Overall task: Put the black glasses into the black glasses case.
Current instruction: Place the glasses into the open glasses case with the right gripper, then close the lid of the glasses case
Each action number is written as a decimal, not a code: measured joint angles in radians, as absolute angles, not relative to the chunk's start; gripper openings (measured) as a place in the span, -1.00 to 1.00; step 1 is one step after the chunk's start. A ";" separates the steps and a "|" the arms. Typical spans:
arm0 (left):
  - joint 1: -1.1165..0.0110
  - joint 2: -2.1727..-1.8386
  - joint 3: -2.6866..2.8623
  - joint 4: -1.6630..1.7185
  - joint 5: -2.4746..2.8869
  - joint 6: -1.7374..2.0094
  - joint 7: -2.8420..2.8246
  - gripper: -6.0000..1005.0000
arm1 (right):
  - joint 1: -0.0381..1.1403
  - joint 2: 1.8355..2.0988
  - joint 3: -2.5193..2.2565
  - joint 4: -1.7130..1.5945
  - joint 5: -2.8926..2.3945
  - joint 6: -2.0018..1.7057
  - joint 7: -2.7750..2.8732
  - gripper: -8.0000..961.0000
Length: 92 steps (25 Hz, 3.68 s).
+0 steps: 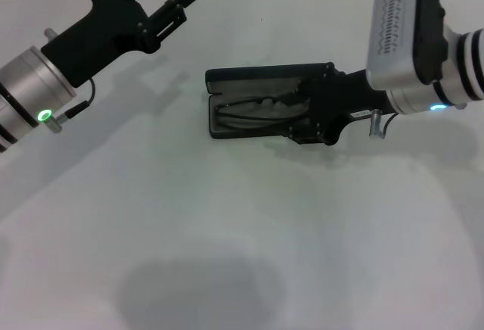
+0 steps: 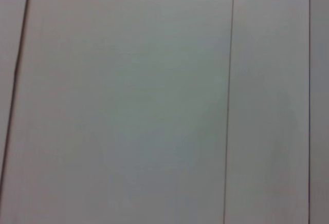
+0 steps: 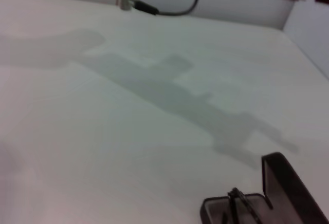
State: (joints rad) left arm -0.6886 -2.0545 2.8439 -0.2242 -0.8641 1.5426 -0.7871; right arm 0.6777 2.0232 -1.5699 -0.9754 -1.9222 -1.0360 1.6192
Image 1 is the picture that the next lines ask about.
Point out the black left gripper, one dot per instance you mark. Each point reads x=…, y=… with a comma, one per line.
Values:
x=102, y=31

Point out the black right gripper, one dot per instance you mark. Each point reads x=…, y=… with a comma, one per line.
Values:
x=340, y=99

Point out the black glasses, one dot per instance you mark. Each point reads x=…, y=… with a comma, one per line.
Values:
x=261, y=100

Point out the black glasses case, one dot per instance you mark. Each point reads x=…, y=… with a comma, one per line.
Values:
x=257, y=72

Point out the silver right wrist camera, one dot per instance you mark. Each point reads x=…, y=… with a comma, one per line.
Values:
x=397, y=42

